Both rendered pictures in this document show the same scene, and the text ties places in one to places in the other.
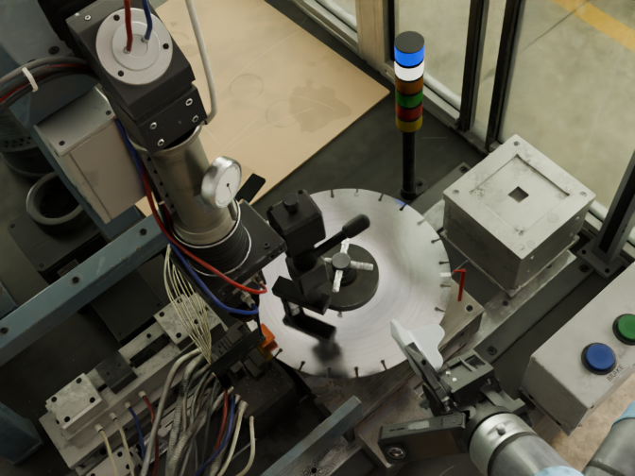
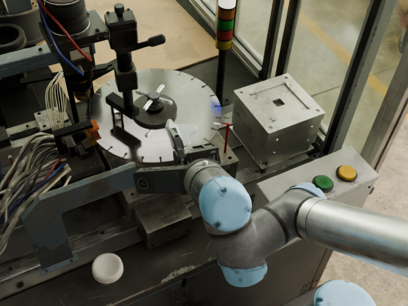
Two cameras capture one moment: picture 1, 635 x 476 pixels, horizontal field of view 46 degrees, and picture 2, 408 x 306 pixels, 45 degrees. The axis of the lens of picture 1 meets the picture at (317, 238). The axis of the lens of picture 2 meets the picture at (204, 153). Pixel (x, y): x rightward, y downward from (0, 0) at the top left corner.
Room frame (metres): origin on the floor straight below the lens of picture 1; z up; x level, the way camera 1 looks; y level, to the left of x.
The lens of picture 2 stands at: (-0.33, -0.15, 1.79)
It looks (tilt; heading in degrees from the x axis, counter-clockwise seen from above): 48 degrees down; 0
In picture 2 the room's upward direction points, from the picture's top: 4 degrees clockwise
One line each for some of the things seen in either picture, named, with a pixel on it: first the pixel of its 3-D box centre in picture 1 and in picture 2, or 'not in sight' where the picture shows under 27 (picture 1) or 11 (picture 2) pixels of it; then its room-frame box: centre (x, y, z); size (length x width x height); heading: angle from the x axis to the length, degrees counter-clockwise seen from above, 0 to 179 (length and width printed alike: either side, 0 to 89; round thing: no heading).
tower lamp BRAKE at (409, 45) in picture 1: (409, 48); not in sight; (0.80, -0.19, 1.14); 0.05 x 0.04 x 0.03; 30
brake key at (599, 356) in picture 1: (598, 358); not in sight; (0.35, -0.37, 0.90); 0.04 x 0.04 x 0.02
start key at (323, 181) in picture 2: (629, 329); (322, 184); (0.39, -0.43, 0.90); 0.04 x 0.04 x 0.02
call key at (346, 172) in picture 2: not in sight; (346, 173); (0.42, -0.50, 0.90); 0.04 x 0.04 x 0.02
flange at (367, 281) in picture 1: (342, 273); (154, 107); (0.54, -0.03, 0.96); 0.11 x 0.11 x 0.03
